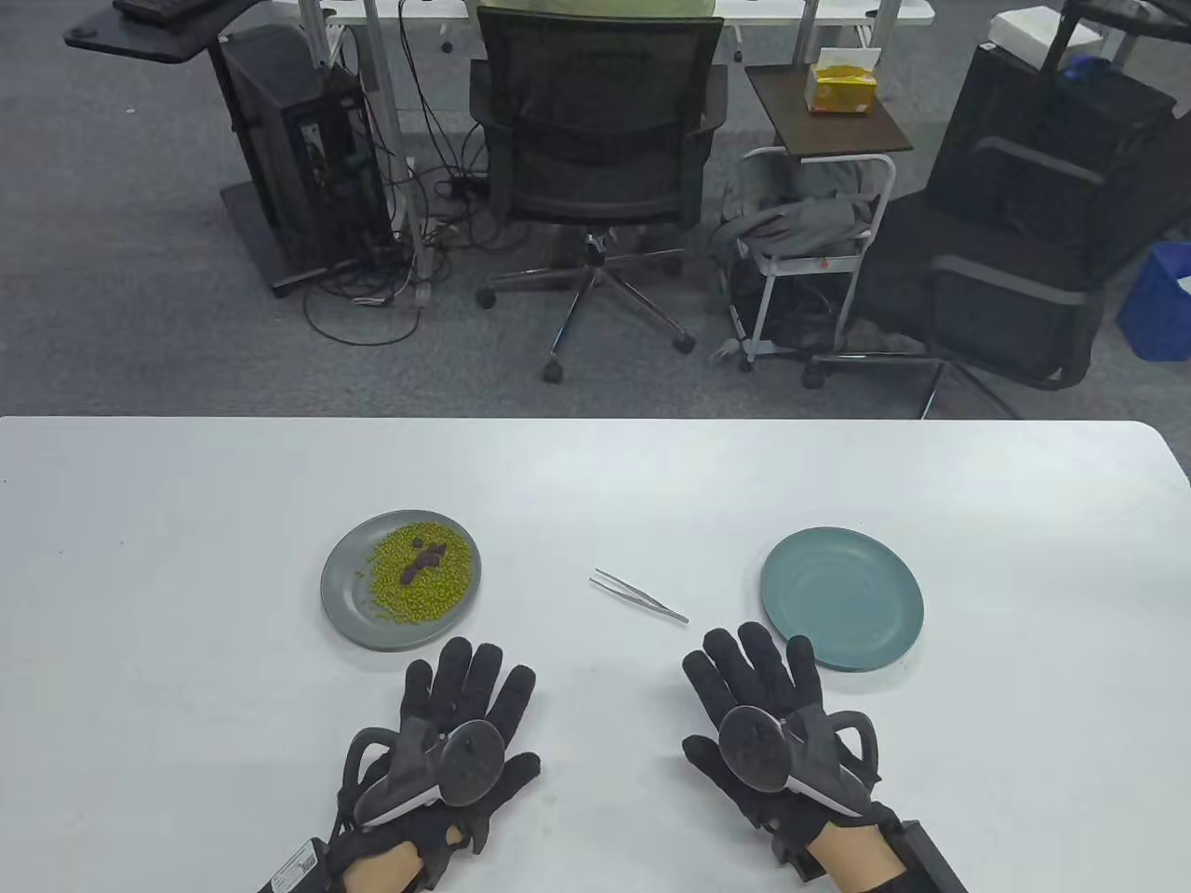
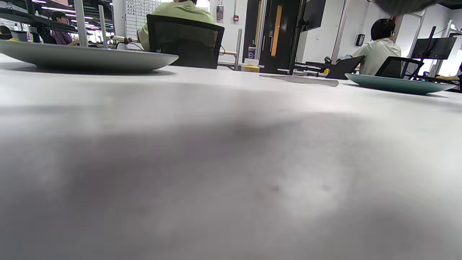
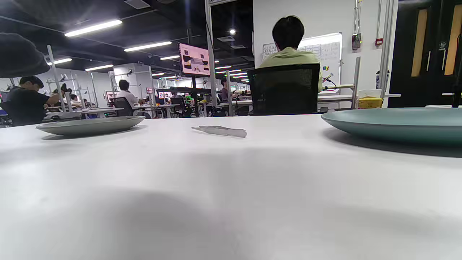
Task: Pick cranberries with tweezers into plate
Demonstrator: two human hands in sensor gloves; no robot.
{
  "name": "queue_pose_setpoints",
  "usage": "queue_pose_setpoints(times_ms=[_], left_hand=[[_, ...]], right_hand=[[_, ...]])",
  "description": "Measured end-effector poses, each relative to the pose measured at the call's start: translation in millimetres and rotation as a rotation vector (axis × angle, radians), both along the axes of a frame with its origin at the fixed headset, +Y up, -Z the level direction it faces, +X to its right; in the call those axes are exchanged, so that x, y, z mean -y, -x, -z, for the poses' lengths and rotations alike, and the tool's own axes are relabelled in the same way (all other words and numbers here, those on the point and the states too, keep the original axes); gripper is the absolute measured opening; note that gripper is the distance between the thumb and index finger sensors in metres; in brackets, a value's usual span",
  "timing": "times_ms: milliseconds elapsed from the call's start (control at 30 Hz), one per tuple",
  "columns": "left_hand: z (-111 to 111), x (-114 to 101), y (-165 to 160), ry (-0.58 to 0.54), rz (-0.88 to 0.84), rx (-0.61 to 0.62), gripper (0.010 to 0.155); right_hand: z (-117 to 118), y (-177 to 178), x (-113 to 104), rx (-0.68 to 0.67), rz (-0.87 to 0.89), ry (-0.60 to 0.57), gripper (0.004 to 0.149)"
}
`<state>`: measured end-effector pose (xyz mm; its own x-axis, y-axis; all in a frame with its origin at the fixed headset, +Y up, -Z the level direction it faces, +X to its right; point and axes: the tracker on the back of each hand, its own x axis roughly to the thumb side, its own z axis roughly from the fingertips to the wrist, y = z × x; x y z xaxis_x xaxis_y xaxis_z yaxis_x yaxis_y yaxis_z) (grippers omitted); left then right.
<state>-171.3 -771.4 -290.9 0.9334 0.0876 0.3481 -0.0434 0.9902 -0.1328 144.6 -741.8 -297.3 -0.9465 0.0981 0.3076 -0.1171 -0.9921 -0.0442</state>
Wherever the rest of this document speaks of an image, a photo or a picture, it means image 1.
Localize person's left hand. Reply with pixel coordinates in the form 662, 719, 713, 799
335, 636, 542, 880

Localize person's right hand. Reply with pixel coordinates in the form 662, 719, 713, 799
682, 621, 902, 880

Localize metal tweezers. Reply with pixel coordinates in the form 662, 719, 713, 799
589, 568, 690, 625

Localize teal plate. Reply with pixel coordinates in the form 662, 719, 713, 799
759, 526, 926, 673

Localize dark red beans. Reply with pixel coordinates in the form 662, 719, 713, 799
400, 535, 449, 585

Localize grey plate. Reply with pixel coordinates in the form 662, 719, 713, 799
320, 509, 483, 652

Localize person's left forearm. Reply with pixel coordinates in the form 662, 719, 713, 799
342, 842, 424, 893

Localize grey white tracker controller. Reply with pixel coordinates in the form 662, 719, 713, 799
716, 704, 881, 824
342, 718, 511, 831

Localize pile of green beans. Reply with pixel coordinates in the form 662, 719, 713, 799
365, 523, 474, 626

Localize black bag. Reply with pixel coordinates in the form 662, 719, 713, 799
730, 259, 852, 353

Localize black padded office chair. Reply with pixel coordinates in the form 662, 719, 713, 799
805, 42, 1191, 421

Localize grey jacket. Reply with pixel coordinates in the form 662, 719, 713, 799
710, 158, 876, 263

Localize blue plastic bin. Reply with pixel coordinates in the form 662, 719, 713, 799
1117, 242, 1191, 364

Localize brown side table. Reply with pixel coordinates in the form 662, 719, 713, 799
746, 63, 916, 157

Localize black computer tower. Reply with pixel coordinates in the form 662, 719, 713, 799
221, 26, 396, 280

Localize black mesh office chair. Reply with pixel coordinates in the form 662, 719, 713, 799
468, 7, 729, 384

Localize yellow tissue box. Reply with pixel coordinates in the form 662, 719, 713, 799
805, 47, 880, 115

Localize white desk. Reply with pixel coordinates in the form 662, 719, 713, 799
298, 0, 936, 308

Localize white box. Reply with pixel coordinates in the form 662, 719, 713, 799
988, 7, 1104, 59

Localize black stand desk top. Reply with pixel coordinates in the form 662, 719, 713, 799
63, 0, 271, 64

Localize black keyboard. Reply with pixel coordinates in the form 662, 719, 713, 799
112, 0, 217, 23

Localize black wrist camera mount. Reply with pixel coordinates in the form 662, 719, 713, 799
889, 817, 970, 893
263, 837, 341, 893

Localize black stand base plate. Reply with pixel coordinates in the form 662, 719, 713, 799
221, 180, 328, 299

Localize tangle of black cables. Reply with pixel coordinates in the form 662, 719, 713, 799
302, 0, 522, 347

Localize black desk frame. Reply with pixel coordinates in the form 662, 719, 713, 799
1037, 0, 1191, 75

